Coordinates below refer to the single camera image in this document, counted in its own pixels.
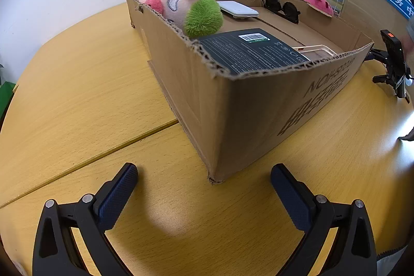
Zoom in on grey clothing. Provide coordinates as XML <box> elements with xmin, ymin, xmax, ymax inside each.
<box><xmin>377</xmin><ymin>244</ymin><xmax>410</xmax><ymax>276</ymax></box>

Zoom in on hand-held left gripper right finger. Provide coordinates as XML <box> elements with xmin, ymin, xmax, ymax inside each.
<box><xmin>270</xmin><ymin>163</ymin><xmax>378</xmax><ymax>276</ymax></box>

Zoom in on black sunglasses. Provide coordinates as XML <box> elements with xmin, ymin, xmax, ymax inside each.
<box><xmin>260</xmin><ymin>0</ymin><xmax>301</xmax><ymax>24</ymax></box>

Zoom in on green table cloth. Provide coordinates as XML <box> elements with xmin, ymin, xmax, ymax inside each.
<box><xmin>0</xmin><ymin>82</ymin><xmax>18</xmax><ymax>121</ymax></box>

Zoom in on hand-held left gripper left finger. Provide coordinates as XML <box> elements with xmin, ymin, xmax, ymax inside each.
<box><xmin>32</xmin><ymin>162</ymin><xmax>139</xmax><ymax>276</ymax></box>

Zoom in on green fuzzy ball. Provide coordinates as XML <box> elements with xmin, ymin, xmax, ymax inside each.
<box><xmin>184</xmin><ymin>0</ymin><xmax>224</xmax><ymax>38</ymax></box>

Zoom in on clear phone case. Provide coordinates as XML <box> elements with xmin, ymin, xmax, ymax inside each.
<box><xmin>293</xmin><ymin>44</ymin><xmax>345</xmax><ymax>61</ymax></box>

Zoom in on brown cardboard box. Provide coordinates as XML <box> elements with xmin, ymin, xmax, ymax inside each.
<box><xmin>124</xmin><ymin>0</ymin><xmax>375</xmax><ymax>186</ymax></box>

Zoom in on black charger box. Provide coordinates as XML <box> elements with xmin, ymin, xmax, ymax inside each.
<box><xmin>198</xmin><ymin>28</ymin><xmax>311</xmax><ymax>76</ymax></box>

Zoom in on white power bank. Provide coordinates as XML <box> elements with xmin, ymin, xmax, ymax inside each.
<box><xmin>217</xmin><ymin>1</ymin><xmax>259</xmax><ymax>20</ymax></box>

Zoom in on wooden desktop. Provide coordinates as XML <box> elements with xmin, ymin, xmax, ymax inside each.
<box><xmin>0</xmin><ymin>0</ymin><xmax>414</xmax><ymax>276</ymax></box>

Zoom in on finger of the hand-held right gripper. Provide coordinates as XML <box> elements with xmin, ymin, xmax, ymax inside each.
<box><xmin>365</xmin><ymin>49</ymin><xmax>389</xmax><ymax>67</ymax></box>
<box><xmin>372</xmin><ymin>74</ymin><xmax>402</xmax><ymax>86</ymax></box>

